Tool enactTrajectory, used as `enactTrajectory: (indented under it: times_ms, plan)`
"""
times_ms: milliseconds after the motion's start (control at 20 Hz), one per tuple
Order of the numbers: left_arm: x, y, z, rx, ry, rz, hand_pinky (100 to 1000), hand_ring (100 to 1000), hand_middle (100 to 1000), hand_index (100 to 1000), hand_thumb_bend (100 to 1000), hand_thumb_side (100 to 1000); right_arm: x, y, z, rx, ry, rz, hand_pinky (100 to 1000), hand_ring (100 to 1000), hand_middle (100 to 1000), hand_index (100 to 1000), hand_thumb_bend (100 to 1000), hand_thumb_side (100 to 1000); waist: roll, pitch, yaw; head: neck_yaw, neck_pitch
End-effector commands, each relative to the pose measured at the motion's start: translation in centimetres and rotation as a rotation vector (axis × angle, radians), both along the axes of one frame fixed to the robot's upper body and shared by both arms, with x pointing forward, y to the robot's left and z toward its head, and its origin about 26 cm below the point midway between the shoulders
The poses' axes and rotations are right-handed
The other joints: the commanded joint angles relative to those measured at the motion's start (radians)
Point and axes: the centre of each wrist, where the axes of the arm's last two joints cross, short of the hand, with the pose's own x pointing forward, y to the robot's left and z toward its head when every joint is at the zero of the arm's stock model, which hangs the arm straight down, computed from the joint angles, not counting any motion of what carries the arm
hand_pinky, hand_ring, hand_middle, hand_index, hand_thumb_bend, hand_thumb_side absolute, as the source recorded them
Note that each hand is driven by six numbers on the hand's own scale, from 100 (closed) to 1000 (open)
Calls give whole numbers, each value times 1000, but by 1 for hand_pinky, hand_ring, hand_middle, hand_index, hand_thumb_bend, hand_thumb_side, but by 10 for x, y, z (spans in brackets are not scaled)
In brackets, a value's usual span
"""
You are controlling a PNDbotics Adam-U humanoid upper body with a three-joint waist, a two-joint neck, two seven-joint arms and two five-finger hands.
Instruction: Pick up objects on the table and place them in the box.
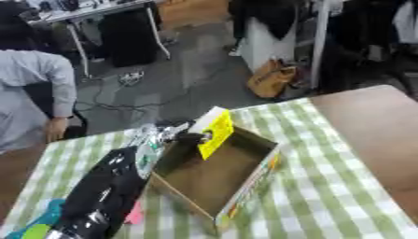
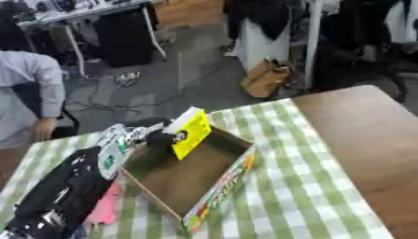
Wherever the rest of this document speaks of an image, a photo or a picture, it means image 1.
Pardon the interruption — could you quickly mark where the open cardboard box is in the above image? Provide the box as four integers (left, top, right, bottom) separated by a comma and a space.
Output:
146, 124, 285, 235

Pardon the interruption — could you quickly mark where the white cabinet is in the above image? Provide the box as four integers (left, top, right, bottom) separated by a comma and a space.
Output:
236, 14, 300, 75

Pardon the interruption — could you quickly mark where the pink object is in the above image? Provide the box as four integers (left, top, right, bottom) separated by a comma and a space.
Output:
122, 200, 147, 226

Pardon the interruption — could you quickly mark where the brown bag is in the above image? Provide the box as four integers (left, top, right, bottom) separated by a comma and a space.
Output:
244, 58, 300, 100

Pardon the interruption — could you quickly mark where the person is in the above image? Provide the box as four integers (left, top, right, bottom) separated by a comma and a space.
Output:
0, 0, 80, 154

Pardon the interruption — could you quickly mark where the white power strip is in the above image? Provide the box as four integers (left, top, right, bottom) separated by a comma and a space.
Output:
118, 70, 147, 87

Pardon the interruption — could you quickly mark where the person's hand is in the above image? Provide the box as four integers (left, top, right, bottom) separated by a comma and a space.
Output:
42, 117, 71, 144

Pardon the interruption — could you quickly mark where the yellow and white box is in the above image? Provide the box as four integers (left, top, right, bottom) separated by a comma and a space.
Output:
186, 105, 237, 162

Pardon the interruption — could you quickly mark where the white table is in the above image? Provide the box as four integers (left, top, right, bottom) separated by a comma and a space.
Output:
24, 0, 174, 79

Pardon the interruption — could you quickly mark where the black floor cable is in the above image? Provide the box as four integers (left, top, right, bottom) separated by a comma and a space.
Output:
75, 77, 193, 120

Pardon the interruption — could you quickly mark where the white pole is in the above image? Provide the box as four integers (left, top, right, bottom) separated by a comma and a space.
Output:
308, 0, 335, 91

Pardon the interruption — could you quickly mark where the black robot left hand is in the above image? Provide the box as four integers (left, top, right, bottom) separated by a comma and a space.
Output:
171, 130, 217, 148

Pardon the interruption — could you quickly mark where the black chair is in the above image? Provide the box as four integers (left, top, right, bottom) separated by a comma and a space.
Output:
21, 80, 91, 140

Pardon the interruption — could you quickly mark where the green round object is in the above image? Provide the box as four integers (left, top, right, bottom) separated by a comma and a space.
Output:
20, 223, 54, 239

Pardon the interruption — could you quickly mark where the black bin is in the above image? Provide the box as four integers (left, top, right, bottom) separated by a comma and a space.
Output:
98, 8, 163, 68

